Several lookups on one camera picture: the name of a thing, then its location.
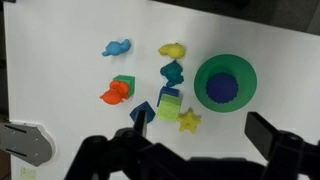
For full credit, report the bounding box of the yellow spiky star toy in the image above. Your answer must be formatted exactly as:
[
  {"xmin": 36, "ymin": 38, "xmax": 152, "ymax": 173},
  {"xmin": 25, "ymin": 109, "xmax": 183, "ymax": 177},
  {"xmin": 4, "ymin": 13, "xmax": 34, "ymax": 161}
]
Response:
[{"xmin": 176, "ymin": 107, "xmax": 202, "ymax": 135}]

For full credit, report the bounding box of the green plastic bowl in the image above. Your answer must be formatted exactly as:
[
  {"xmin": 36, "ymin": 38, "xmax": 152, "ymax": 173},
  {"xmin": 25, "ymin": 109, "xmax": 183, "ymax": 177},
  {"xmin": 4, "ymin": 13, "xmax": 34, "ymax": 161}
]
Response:
[{"xmin": 193, "ymin": 53, "xmax": 258, "ymax": 114}]

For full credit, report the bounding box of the dark blue cube block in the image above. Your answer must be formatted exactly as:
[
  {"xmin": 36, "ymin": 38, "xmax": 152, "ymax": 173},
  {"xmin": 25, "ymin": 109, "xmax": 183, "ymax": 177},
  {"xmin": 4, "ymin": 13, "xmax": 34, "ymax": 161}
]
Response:
[{"xmin": 156, "ymin": 85, "xmax": 181, "ymax": 107}]

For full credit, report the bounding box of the dark blue pentagon block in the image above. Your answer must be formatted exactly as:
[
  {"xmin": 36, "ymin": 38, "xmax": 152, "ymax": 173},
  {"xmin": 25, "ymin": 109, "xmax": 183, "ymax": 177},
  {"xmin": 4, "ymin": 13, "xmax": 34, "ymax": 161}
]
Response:
[{"xmin": 129, "ymin": 100, "xmax": 157, "ymax": 125}]

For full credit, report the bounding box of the pale yellow sticker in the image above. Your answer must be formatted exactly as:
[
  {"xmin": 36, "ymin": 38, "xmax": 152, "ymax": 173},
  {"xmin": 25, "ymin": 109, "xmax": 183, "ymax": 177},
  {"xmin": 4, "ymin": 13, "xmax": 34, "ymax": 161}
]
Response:
[{"xmin": 19, "ymin": 166, "xmax": 37, "ymax": 180}]

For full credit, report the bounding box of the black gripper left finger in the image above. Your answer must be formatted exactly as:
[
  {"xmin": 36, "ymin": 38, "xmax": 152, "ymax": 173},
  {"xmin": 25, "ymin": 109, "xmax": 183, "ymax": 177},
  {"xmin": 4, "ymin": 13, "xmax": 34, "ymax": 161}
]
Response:
[{"xmin": 133, "ymin": 109, "xmax": 148, "ymax": 138}]

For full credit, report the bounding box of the light blue animal toy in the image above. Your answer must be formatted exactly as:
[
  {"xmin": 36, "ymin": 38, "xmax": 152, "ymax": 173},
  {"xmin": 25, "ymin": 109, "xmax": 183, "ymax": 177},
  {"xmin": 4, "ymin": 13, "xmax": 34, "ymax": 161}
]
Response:
[{"xmin": 101, "ymin": 38, "xmax": 132, "ymax": 58}]

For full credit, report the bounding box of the lime green cube block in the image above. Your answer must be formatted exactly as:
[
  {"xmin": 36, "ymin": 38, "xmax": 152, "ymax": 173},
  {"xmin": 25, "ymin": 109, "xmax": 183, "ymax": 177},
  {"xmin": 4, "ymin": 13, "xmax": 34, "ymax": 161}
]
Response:
[{"xmin": 155, "ymin": 93, "xmax": 183, "ymax": 123}]

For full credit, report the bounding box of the dark blue spiky ball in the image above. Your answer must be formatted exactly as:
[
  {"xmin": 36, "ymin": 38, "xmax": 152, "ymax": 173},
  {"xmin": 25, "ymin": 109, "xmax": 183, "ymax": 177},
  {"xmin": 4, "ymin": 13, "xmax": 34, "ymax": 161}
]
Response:
[{"xmin": 205, "ymin": 72, "xmax": 240, "ymax": 104}]

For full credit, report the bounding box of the teal animal toy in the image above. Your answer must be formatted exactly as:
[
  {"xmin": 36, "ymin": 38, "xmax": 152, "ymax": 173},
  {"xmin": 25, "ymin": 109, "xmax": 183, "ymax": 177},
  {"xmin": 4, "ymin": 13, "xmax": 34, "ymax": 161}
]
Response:
[{"xmin": 159, "ymin": 59, "xmax": 185, "ymax": 88}]

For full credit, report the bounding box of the orange animal toy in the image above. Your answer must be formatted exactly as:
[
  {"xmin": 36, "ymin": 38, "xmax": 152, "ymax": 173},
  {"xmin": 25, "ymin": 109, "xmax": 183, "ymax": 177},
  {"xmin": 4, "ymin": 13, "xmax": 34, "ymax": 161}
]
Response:
[{"xmin": 99, "ymin": 80, "xmax": 131, "ymax": 106}]

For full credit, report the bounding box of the yellow animal toy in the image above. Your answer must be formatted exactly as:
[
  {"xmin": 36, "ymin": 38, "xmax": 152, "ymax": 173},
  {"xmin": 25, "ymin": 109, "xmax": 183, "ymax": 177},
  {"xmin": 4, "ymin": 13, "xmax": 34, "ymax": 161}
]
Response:
[{"xmin": 157, "ymin": 42, "xmax": 187, "ymax": 60}]

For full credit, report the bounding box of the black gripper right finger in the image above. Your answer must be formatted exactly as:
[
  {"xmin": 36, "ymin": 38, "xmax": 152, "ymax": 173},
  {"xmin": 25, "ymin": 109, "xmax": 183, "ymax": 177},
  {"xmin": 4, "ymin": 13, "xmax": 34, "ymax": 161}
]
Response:
[{"xmin": 244, "ymin": 111, "xmax": 287, "ymax": 162}]

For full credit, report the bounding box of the grey metal mounting plate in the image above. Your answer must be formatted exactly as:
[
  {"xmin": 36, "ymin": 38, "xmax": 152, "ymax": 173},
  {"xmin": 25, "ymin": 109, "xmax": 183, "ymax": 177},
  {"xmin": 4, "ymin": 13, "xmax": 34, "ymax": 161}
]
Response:
[{"xmin": 0, "ymin": 121, "xmax": 57, "ymax": 168}]

